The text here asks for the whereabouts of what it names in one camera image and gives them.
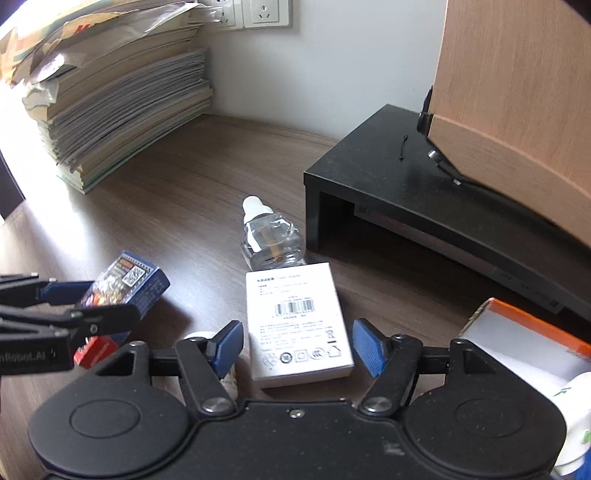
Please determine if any black monitor riser stand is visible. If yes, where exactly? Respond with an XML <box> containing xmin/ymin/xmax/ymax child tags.
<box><xmin>304</xmin><ymin>105</ymin><xmax>590</xmax><ymax>317</ymax></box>

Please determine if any white mosquito repellent plug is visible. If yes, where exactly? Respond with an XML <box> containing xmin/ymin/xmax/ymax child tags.
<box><xmin>553</xmin><ymin>372</ymin><xmax>591</xmax><ymax>477</ymax></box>

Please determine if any orange white cardboard box lid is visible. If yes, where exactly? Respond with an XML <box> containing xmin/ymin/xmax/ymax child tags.
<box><xmin>460</xmin><ymin>298</ymin><xmax>590</xmax><ymax>383</ymax></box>

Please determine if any wooden book stand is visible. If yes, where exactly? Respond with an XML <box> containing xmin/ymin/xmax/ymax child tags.
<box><xmin>426</xmin><ymin>1</ymin><xmax>590</xmax><ymax>243</ymax></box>

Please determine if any white medicine box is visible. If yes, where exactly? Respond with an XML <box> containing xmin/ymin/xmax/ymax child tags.
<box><xmin>245</xmin><ymin>262</ymin><xmax>355</xmax><ymax>389</ymax></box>

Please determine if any white wall socket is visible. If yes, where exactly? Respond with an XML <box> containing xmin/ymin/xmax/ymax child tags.
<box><xmin>199</xmin><ymin>0</ymin><xmax>245</xmax><ymax>32</ymax></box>
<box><xmin>242</xmin><ymin>0</ymin><xmax>293</xmax><ymax>29</ymax></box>

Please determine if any stack of books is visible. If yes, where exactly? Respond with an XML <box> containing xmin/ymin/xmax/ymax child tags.
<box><xmin>1</xmin><ymin>1</ymin><xmax>221</xmax><ymax>193</ymax></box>

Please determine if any playing cards box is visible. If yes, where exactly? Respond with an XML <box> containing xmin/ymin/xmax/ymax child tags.
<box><xmin>72</xmin><ymin>250</ymin><xmax>171</xmax><ymax>370</ymax></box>

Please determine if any clear liquid refill bottle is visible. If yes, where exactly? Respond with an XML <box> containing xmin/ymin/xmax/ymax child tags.
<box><xmin>242</xmin><ymin>196</ymin><xmax>305</xmax><ymax>271</ymax></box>

